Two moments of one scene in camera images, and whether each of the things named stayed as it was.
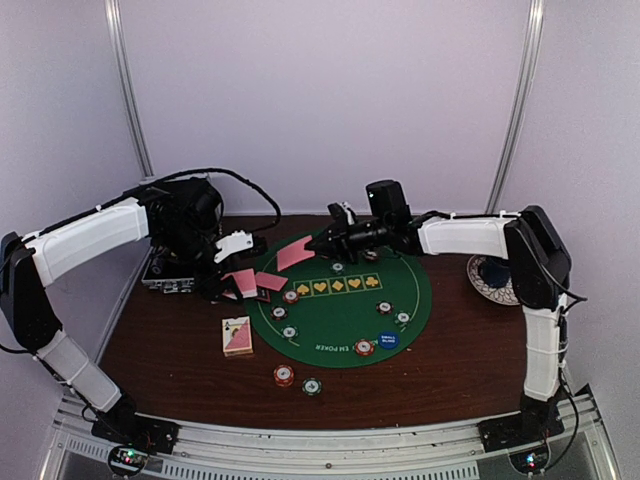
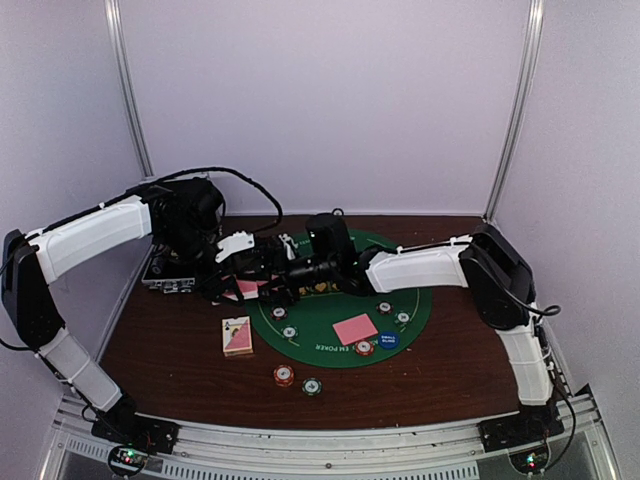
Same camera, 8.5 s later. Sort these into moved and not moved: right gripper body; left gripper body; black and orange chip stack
Moved: right gripper body
Not moved: left gripper body; black and orange chip stack
